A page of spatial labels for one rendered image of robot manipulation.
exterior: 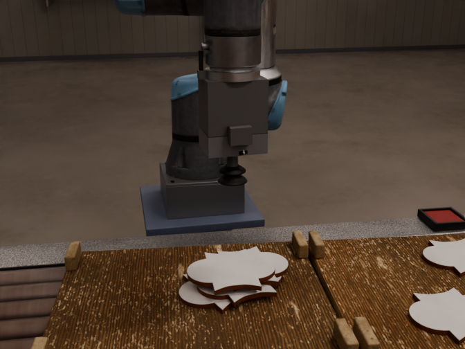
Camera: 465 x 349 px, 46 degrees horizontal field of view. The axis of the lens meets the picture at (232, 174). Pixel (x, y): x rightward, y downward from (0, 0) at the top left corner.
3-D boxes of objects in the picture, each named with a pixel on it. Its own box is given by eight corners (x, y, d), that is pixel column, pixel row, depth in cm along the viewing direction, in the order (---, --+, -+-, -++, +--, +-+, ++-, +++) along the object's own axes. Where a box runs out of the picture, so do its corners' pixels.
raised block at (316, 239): (306, 243, 100) (307, 229, 99) (316, 242, 100) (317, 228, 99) (314, 259, 94) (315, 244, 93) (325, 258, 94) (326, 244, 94)
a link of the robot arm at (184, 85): (176, 124, 136) (174, 68, 132) (230, 125, 135) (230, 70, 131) (166, 136, 124) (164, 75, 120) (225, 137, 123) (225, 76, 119)
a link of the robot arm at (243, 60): (268, 36, 70) (206, 38, 68) (268, 72, 72) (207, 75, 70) (251, 30, 77) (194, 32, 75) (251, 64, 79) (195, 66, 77)
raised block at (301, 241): (290, 243, 100) (291, 230, 99) (301, 243, 100) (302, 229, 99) (298, 259, 94) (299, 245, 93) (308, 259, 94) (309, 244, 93)
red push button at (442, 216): (422, 217, 116) (423, 211, 115) (448, 215, 117) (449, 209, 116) (436, 229, 110) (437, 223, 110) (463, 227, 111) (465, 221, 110)
